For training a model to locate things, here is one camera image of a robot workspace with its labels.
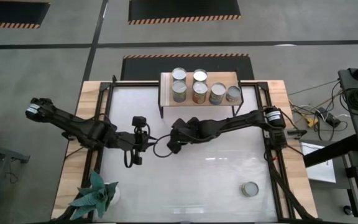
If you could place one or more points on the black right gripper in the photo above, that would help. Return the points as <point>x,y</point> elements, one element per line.
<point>182,133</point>

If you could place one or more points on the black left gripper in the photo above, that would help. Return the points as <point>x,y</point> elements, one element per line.
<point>137,140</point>

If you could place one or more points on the cherries label tin can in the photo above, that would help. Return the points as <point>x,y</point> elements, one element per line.
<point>179,87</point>

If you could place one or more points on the pineapple label orange tin can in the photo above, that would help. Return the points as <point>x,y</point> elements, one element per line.
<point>200,88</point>

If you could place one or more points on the peas label blue tin can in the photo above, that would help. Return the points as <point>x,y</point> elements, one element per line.
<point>218,89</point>

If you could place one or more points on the plain silver-topped tin can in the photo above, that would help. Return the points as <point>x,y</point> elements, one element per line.
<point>179,74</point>

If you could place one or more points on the yellow and blue tin can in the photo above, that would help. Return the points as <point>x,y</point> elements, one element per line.
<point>200,75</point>

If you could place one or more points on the green peas label tin can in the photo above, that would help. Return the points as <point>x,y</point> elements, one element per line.
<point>234,91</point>

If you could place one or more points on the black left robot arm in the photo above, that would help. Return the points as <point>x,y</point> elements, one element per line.
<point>82,129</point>

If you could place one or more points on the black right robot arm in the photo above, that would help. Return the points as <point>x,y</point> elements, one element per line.
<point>235,123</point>

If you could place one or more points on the wooden shelf black metal legs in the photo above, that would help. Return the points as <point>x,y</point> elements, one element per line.
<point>228,79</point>

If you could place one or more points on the black hazard-striped floor mat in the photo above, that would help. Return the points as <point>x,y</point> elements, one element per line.
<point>11,12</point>
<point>141,68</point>
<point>182,9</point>

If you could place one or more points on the artificial plant in white pot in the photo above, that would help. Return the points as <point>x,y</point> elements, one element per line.
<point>96,194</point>

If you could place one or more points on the short wide tin can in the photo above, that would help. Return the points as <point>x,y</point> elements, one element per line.
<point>250,189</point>

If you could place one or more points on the yellow plug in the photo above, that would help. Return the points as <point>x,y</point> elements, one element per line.
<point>310,120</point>

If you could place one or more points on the white paper sheet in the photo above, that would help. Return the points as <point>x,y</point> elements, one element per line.
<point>322,171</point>

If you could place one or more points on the black power adapter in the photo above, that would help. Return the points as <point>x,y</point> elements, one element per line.
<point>328,118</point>

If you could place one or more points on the grey and black equipment cart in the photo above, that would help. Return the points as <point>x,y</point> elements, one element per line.
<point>346,79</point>

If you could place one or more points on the black caster wheel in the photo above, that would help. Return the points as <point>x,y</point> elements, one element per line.
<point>347,210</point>

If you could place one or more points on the black aluminium rig frame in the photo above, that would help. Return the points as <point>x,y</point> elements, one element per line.
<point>263,85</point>

